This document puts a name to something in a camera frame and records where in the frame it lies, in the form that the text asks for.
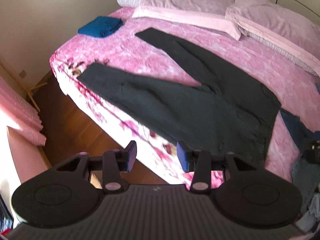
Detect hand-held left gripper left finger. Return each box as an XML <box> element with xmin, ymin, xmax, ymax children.
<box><xmin>54</xmin><ymin>141</ymin><xmax>137</xmax><ymax>194</ymax></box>

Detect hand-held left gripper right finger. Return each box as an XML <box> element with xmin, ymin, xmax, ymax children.
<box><xmin>176</xmin><ymin>141</ymin><xmax>256</xmax><ymax>194</ymax></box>

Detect black pants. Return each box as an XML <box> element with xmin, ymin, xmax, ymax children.
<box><xmin>77</xmin><ymin>27</ymin><xmax>282</xmax><ymax>166</ymax></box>

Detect pile of grey-blue clothes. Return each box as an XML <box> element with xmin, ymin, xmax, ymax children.
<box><xmin>291</xmin><ymin>155</ymin><xmax>320</xmax><ymax>233</ymax></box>

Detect pink board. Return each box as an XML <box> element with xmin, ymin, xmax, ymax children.
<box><xmin>6</xmin><ymin>126</ymin><xmax>52</xmax><ymax>183</ymax></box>

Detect wooden stick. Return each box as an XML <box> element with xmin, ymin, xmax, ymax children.
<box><xmin>24</xmin><ymin>79</ymin><xmax>49</xmax><ymax>112</ymax></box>

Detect bed with pink floral bedspread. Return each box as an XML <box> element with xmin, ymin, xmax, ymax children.
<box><xmin>49</xmin><ymin>5</ymin><xmax>320</xmax><ymax>191</ymax></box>

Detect folded teal garment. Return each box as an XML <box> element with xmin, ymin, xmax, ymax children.
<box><xmin>77</xmin><ymin>16</ymin><xmax>124</xmax><ymax>38</ymax></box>

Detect pink pillow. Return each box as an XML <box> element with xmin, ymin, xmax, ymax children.
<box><xmin>131</xmin><ymin>0</ymin><xmax>242</xmax><ymax>41</ymax></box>
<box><xmin>225</xmin><ymin>0</ymin><xmax>320</xmax><ymax>77</ymax></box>

